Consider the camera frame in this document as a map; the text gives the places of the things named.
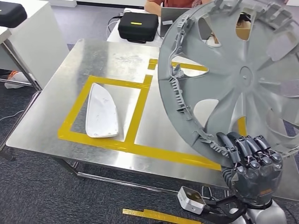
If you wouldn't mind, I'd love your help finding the white table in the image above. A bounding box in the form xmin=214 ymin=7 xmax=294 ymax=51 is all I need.
xmin=0 ymin=0 xmax=69 ymax=92

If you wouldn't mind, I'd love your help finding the plain black case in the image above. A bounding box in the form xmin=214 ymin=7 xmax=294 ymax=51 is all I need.
xmin=0 ymin=1 xmax=28 ymax=29

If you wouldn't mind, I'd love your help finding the person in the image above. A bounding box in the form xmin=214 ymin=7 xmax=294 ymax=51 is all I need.
xmin=144 ymin=0 xmax=213 ymax=17

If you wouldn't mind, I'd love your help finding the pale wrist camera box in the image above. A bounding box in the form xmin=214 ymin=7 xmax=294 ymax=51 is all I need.
xmin=177 ymin=186 xmax=207 ymax=216

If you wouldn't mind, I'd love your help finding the black case with yellow strip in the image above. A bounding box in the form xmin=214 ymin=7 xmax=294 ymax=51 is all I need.
xmin=118 ymin=12 xmax=159 ymax=43

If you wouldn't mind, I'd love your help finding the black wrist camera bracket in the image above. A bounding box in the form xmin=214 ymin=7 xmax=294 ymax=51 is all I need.
xmin=203 ymin=195 xmax=248 ymax=223

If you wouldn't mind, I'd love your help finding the brown cardboard box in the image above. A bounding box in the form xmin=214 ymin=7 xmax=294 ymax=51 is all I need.
xmin=235 ymin=14 xmax=252 ymax=42

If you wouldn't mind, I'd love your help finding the stainless steel workbench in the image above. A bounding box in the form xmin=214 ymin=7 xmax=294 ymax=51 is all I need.
xmin=0 ymin=38 xmax=299 ymax=203

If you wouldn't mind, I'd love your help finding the white curved shell part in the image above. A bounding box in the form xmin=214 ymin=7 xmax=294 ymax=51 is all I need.
xmin=85 ymin=82 xmax=119 ymax=139

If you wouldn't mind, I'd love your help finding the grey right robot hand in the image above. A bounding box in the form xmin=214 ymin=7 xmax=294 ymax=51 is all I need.
xmin=216 ymin=131 xmax=283 ymax=207

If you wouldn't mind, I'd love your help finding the grey laptop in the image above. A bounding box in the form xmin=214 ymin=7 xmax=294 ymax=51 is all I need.
xmin=160 ymin=7 xmax=191 ymax=38

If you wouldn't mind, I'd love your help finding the pale grey wheel hubcap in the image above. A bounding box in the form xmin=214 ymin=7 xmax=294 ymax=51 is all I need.
xmin=158 ymin=0 xmax=299 ymax=169

